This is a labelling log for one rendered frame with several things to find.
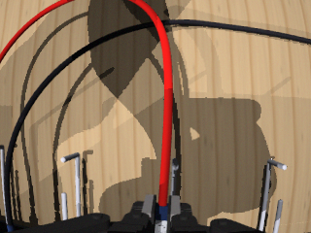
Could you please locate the red cable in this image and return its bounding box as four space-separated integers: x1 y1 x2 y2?
0 0 173 206

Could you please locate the black patch cord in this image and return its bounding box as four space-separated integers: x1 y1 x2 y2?
4 19 311 232

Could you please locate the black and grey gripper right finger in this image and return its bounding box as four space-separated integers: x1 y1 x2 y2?
166 195 266 233

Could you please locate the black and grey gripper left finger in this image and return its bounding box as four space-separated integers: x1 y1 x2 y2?
5 194 156 233

